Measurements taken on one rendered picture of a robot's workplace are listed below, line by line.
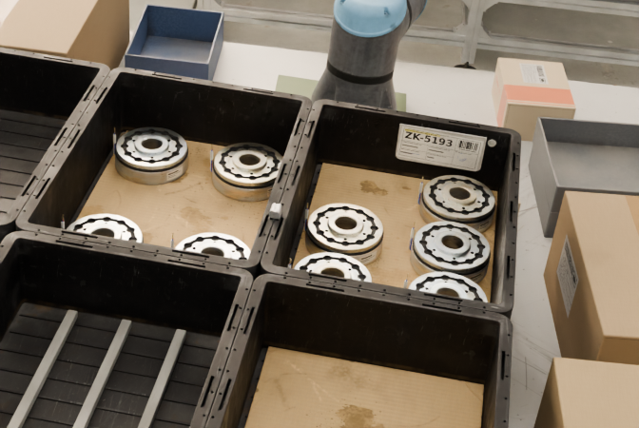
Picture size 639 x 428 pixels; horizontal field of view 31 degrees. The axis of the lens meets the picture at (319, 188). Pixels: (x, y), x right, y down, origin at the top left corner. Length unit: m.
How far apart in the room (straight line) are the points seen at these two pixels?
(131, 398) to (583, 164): 0.93
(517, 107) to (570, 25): 2.07
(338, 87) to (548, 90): 0.39
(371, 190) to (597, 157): 0.47
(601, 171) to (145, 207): 0.77
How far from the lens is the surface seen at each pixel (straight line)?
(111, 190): 1.64
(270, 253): 1.37
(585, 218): 1.64
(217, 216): 1.59
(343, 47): 1.92
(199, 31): 2.25
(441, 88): 2.19
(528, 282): 1.76
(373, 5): 1.89
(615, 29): 4.13
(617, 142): 2.01
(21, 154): 1.72
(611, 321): 1.48
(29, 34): 1.87
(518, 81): 2.10
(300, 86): 2.08
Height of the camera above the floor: 1.80
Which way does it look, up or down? 36 degrees down
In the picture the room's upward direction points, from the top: 6 degrees clockwise
